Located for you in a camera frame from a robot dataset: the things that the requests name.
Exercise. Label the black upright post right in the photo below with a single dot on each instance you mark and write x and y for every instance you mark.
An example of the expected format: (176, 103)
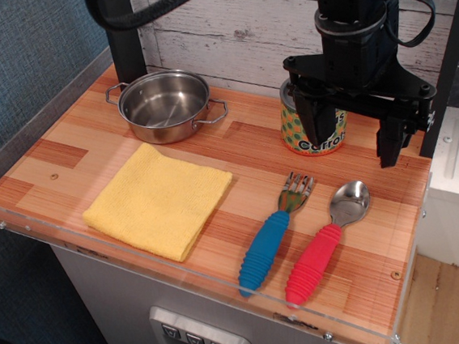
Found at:
(445, 84)

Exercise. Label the small steel pot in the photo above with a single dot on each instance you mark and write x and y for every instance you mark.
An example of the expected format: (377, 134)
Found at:
(166, 106)

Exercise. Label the red handled spoon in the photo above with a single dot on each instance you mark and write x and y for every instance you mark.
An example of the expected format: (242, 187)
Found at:
(348, 205)

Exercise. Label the yellow folded cloth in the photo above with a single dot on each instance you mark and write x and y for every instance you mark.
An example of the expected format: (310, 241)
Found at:
(157, 203)

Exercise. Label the black upright post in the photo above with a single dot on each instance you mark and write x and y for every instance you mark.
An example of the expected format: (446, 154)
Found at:
(445, 84)
(125, 45)

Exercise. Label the clear acrylic table guard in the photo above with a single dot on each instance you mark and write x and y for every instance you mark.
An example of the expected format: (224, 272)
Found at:
(54, 167)

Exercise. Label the grey toy fridge cabinet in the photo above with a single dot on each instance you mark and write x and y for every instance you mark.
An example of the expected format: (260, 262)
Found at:
(120, 296)

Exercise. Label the blue handled fork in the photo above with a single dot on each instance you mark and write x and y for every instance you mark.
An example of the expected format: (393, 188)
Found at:
(259, 259)

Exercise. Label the peas and carrots tin can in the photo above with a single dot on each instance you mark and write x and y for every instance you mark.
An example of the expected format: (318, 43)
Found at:
(294, 136)

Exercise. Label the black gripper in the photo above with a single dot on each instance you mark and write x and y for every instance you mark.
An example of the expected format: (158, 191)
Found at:
(360, 73)

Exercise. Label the black upright post left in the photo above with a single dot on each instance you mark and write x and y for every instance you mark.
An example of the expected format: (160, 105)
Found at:
(125, 45)

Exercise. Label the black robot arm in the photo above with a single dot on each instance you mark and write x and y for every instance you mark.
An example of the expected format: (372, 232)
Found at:
(343, 16)

